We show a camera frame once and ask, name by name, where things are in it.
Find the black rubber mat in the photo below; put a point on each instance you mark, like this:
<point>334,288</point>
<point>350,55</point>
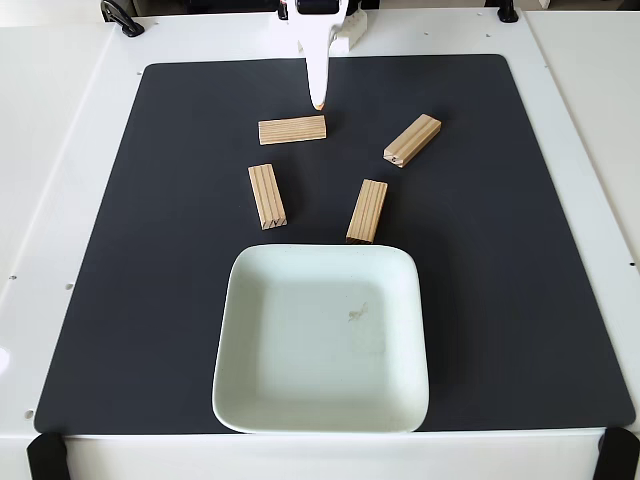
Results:
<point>150,250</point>

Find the pale green square plate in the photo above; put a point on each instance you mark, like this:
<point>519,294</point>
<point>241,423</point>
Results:
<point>310,360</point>

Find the small black base clamp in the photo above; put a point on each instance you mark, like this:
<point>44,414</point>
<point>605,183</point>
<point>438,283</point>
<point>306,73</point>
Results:
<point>283,10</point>

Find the large black table clamp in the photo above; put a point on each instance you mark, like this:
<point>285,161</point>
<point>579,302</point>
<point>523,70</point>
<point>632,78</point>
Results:
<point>134,30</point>

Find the black corner bracket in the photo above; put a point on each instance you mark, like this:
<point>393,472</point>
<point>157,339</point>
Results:
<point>47,457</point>
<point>620,455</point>

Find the small black table clamp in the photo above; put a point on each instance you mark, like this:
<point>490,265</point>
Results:
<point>507,12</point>

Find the grooved wooden block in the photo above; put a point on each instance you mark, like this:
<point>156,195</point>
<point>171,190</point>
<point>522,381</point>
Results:
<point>367,210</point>
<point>292,130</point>
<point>266,195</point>
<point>412,140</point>

